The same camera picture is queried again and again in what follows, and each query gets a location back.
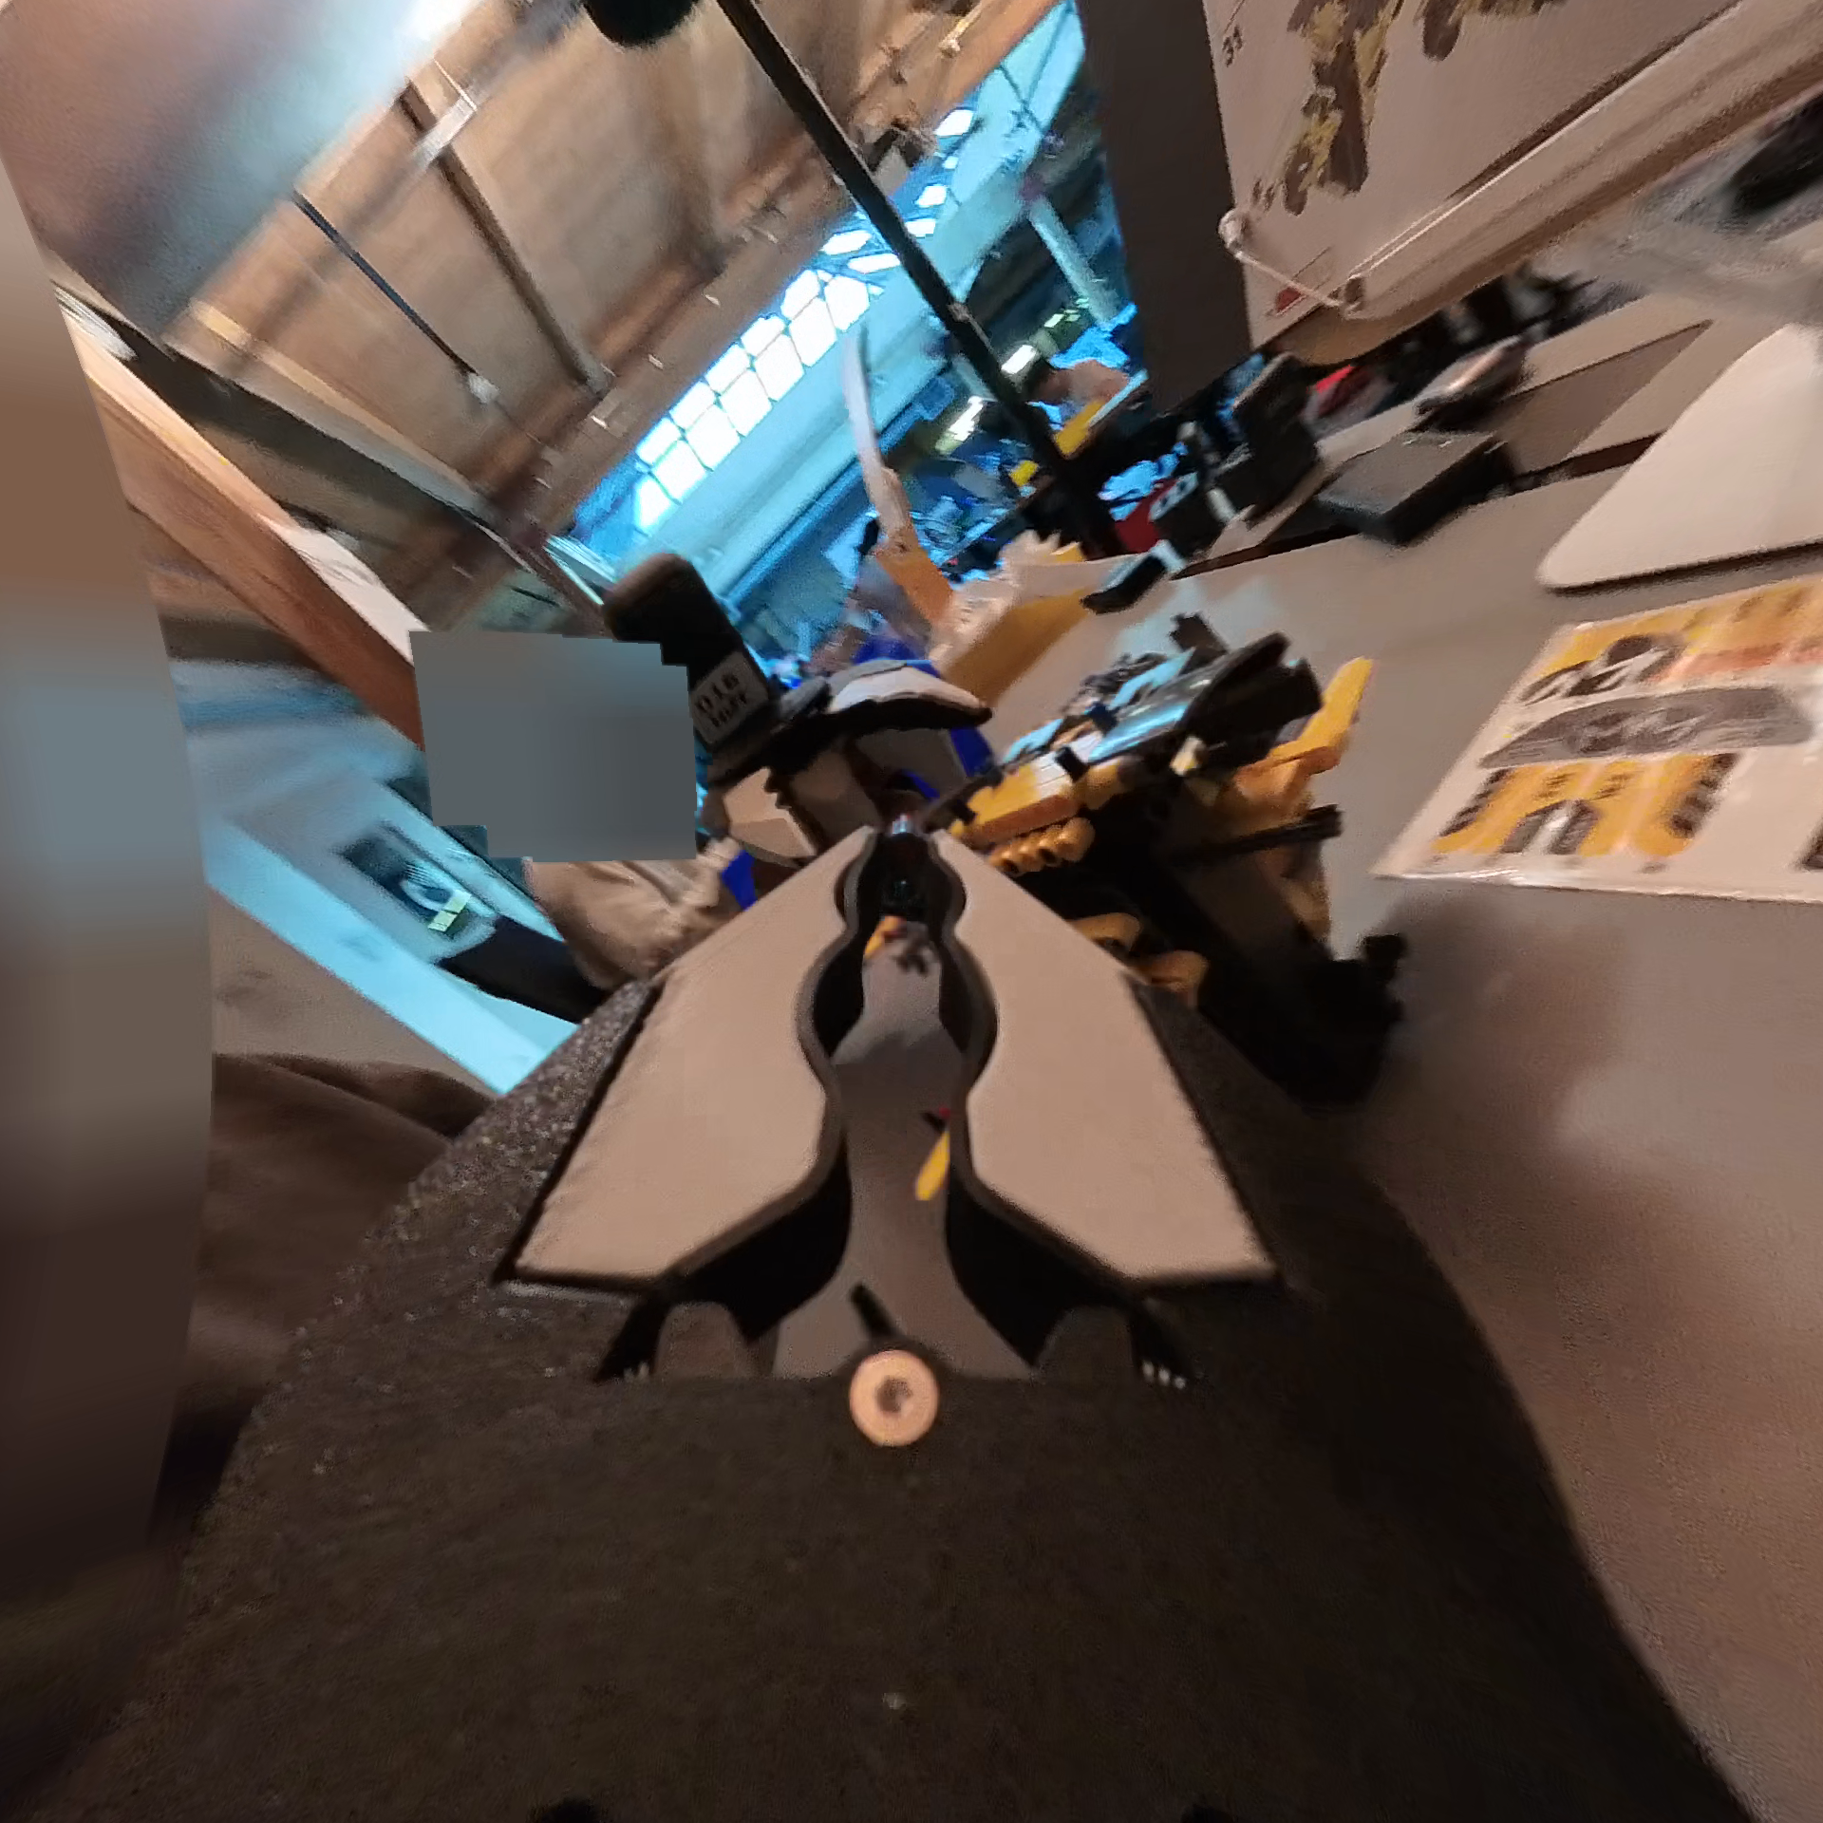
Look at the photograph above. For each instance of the black metal pole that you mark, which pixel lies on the black metal pole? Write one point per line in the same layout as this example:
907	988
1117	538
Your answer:
911	272

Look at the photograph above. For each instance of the black power bank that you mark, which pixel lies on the black power bank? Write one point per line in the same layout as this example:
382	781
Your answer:
1408	482

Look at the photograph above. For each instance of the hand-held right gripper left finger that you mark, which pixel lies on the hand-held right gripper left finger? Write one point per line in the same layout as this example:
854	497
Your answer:
682	1125

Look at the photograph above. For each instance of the black charger box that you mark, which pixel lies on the black charger box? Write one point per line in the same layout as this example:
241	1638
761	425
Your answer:
1276	426

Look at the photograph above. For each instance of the yellow toy brick robot model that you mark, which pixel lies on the yellow toy brick robot model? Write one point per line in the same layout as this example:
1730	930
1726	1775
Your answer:
1184	838

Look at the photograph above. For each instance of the person's brown clothing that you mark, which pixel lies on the person's brown clothing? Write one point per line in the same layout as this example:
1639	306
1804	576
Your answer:
324	1210

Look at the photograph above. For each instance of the white book stand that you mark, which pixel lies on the white book stand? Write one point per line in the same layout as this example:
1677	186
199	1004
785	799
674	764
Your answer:
1711	482

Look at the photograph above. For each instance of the small silver device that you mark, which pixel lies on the small silver device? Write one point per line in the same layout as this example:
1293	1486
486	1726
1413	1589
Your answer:
1473	378

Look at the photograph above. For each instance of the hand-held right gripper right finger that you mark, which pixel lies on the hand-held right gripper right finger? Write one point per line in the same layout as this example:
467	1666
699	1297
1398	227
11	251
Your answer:
1113	1125

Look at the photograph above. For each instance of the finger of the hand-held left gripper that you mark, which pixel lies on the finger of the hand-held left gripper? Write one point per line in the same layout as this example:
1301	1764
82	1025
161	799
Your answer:
911	701

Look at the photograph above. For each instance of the instruction booklet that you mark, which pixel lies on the instruction booklet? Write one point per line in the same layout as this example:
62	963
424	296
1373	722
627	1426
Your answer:
1368	125

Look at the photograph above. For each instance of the yellow grey sticker sheet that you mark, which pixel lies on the yellow grey sticker sheet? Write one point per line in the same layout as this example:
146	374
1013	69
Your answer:
1626	755

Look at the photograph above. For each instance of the dark grey board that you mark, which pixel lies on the dark grey board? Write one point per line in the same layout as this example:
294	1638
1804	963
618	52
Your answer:
1159	159

